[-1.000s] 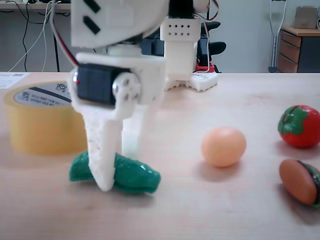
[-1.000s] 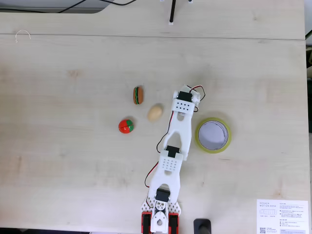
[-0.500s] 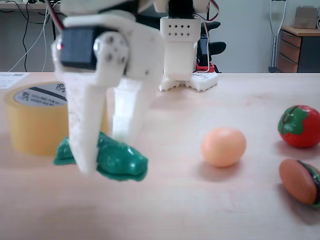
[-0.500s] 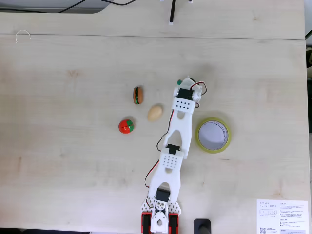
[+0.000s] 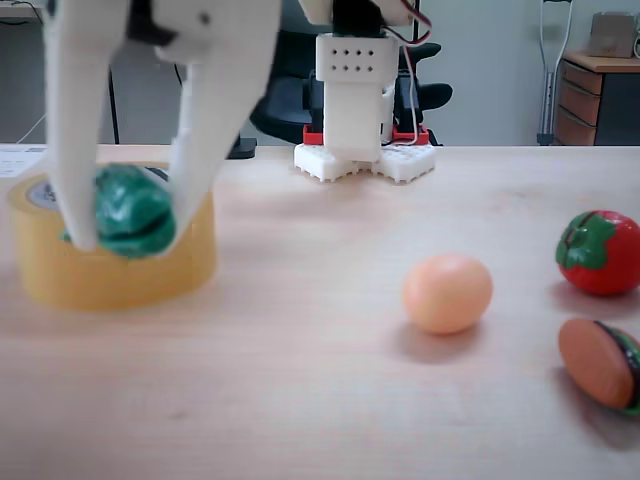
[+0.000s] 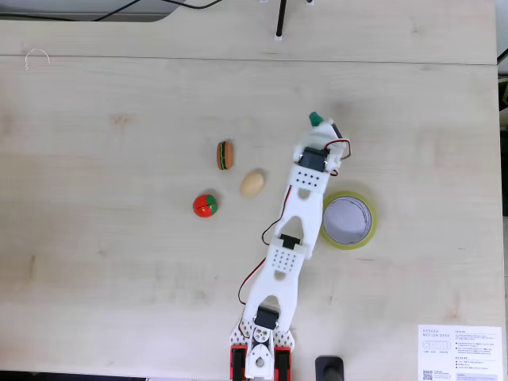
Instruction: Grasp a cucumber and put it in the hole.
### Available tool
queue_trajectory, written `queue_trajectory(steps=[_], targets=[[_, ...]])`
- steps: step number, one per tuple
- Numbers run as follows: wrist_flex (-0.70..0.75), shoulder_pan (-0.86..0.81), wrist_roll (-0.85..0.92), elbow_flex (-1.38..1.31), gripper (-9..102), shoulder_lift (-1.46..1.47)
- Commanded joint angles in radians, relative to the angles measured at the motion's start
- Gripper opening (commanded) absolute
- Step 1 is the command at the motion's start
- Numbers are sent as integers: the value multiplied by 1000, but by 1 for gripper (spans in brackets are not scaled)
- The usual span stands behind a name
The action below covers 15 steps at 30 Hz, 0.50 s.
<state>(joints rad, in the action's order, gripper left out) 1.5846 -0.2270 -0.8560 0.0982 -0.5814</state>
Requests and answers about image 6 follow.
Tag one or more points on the black tripod leg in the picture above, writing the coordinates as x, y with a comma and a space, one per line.
280, 20

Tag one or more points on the green toy cucumber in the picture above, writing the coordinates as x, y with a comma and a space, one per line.
316, 119

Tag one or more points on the toy hamburger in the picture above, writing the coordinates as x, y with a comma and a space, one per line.
225, 155

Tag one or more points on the white printed paper sheet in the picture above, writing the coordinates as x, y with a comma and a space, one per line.
456, 353

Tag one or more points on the red toy tomato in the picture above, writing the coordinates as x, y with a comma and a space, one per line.
205, 205

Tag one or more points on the beige toy egg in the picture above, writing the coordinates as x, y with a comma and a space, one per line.
252, 183

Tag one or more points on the yellow packing tape roll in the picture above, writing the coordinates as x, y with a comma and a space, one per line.
371, 222

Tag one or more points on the black stand pole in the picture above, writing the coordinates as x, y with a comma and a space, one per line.
329, 369

